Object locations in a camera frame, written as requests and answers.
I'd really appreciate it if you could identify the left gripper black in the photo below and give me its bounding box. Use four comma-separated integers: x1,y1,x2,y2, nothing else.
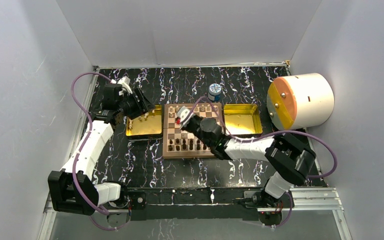
117,88,156,120

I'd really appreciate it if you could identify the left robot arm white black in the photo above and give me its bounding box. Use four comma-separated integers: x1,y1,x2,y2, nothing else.
47,76,155,216

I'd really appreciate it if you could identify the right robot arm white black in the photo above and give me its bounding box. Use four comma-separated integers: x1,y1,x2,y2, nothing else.
175,106,316,207

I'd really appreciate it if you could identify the wooden chess board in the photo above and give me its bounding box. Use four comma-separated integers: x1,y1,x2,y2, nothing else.
162,103,215,160

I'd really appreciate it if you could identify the left gold tin tray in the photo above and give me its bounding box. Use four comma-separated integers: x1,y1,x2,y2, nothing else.
125,105,163,141

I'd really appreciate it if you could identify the gold tin tray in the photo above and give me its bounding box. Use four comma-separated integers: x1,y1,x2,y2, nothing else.
125,105,163,141
223,103,263,135

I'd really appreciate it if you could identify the right gold tin tray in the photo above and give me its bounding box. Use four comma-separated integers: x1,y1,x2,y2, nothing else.
223,103,263,135

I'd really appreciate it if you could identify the blue white small jar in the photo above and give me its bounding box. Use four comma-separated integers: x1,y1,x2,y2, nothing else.
207,83,222,103

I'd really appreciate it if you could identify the white cylinder orange lid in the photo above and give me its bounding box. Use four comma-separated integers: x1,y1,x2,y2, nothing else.
266,73,335,130

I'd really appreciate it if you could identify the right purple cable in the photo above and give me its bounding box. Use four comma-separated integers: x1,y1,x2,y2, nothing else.
186,96,339,229

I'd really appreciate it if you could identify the purple cable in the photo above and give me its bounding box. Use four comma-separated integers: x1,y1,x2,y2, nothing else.
186,96,339,229
71,72,130,231

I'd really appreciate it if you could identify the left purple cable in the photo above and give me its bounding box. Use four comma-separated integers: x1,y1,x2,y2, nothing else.
71,72,130,231

